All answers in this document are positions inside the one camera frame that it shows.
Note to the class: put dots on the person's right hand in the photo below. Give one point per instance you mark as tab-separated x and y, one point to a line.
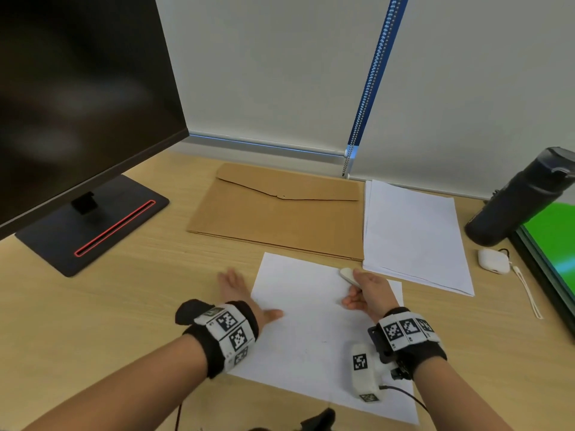
376	296

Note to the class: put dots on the person's left hand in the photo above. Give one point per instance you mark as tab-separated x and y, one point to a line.
240	297

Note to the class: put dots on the person's right thumb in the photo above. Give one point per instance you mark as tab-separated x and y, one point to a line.
352	302

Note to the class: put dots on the person's left thumb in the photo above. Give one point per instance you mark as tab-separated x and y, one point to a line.
272	315

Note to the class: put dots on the white eraser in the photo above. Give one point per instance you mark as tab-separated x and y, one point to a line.
347	276

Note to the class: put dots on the person's left forearm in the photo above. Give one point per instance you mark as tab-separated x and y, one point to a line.
134	390

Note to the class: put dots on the person's right forearm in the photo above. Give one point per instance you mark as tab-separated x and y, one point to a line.
453	399

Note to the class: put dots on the single white paper sheet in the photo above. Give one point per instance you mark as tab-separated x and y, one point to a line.
310	336

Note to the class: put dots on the black marker-tagged left wristband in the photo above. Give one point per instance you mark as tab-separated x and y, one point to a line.
224	334

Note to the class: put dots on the black marker-tagged wristband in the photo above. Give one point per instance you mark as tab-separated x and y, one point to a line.
224	334
411	334

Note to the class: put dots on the black marker-tagged right wristband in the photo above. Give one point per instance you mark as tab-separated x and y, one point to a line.
411	334

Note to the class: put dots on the stack of white papers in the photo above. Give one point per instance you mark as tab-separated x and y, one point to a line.
413	237

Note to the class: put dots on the brown paper envelope folder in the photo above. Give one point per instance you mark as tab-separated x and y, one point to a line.
278	219

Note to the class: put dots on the black device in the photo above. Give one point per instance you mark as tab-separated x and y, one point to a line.
321	421

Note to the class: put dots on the white earbud case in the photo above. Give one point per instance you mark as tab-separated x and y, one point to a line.
492	261

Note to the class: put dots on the black red-striped monitor stand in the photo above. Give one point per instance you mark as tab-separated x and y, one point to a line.
112	219

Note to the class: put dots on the black water bottle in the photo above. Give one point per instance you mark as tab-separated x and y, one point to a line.
516	201

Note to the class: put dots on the green-screen laptop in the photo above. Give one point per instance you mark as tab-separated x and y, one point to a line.
552	246

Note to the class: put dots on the white roller blind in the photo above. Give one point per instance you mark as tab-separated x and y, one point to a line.
471	85
269	62

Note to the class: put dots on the black computer monitor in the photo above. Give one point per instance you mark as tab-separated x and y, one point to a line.
76	98

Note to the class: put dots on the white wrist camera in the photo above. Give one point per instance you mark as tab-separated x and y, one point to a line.
366	372

